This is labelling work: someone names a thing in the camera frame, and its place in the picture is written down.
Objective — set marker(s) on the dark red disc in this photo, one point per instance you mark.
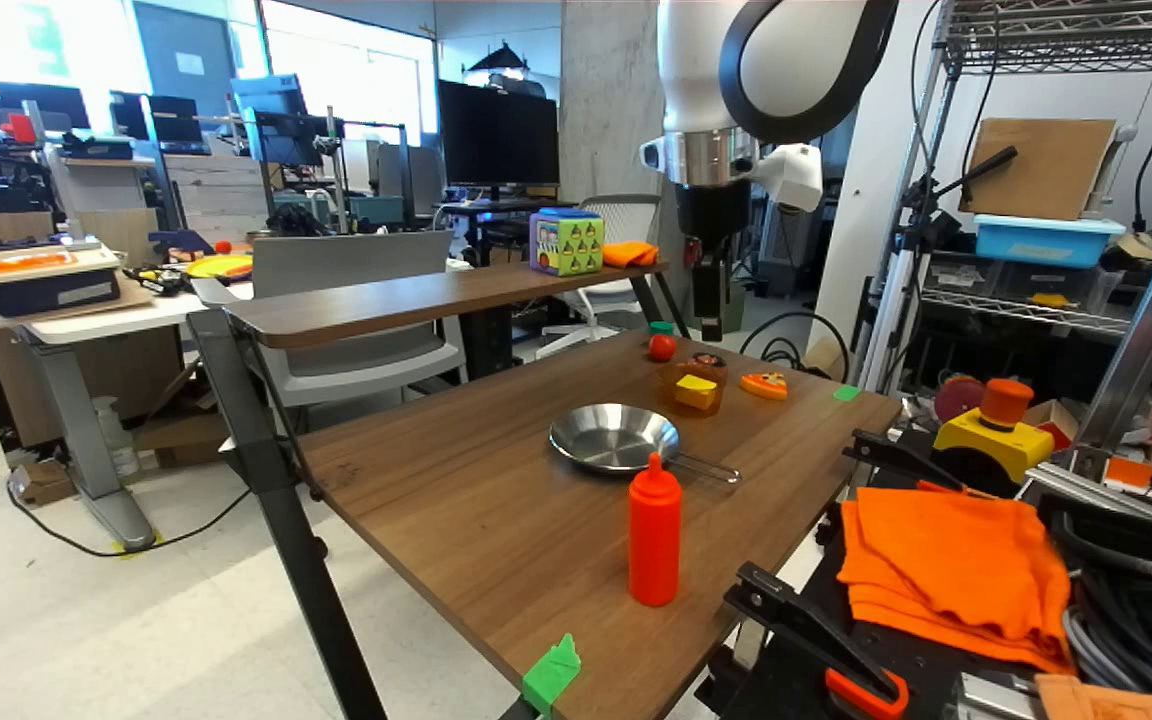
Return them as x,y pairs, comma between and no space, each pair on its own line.
961,396

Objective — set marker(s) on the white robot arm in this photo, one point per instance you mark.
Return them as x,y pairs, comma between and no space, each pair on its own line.
697,64

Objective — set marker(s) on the short green tape strip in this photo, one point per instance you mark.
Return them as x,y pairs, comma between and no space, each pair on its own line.
548,675

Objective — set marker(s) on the device with orange top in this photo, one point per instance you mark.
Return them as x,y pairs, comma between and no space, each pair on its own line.
41,280

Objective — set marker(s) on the silver tripod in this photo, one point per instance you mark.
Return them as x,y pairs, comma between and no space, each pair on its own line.
916,264

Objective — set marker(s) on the red squeeze bottle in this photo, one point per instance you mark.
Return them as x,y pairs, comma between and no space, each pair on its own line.
652,534

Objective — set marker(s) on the red toy ball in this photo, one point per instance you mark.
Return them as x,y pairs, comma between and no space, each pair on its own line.
660,351

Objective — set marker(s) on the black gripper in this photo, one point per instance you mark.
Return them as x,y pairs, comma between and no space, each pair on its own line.
712,221

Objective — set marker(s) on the brown toy donut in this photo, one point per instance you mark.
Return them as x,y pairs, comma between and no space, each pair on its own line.
706,361

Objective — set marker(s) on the dark wooden bench table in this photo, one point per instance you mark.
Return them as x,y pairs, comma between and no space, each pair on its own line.
388,302

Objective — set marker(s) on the white height-adjustable desk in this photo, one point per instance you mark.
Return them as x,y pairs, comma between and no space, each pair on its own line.
69,400

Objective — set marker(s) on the folded orange cloth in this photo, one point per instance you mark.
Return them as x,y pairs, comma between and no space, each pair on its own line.
956,573

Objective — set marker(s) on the black monitor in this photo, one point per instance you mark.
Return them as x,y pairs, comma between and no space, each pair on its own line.
498,133

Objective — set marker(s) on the cardboard sheet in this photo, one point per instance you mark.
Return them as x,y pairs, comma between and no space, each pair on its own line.
1040,164

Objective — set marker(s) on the yellow emergency stop box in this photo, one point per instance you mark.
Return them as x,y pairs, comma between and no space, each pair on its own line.
989,441

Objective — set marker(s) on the green toy block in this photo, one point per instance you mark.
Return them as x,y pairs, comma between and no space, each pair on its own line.
660,325

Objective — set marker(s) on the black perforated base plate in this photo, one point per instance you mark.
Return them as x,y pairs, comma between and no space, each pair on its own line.
931,651

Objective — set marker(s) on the toy pizza slice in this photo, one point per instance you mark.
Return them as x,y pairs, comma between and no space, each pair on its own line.
764,384

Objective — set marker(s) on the grey plastic chair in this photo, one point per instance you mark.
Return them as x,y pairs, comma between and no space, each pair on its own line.
349,262

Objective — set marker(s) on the blue plastic bin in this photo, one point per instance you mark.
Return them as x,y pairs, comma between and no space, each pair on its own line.
1047,240

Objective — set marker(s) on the amber transparent bowl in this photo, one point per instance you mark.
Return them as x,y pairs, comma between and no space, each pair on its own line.
664,400

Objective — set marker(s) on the silver metal pan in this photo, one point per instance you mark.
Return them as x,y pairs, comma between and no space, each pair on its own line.
613,439

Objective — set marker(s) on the crumpled orange cloth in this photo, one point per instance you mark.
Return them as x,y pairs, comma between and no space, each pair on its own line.
630,254

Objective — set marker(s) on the colourful toy cube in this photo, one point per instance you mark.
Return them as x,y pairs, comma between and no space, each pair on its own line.
565,247

